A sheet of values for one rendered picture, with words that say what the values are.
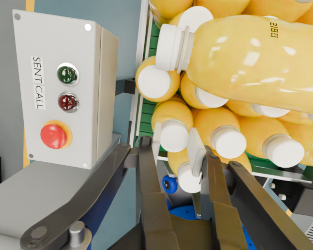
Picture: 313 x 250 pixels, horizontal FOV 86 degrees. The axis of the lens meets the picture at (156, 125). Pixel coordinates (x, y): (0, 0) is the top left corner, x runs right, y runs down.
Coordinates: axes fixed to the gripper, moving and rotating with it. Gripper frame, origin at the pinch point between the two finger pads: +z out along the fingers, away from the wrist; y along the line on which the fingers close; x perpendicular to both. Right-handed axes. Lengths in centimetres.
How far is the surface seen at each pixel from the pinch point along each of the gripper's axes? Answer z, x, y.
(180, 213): 14.2, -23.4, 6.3
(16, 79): 114, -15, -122
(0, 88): 114, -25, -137
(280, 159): 2.5, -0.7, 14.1
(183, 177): 2.5, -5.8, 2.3
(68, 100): 2.3, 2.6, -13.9
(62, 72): 2.2, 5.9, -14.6
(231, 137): 2.5, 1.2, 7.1
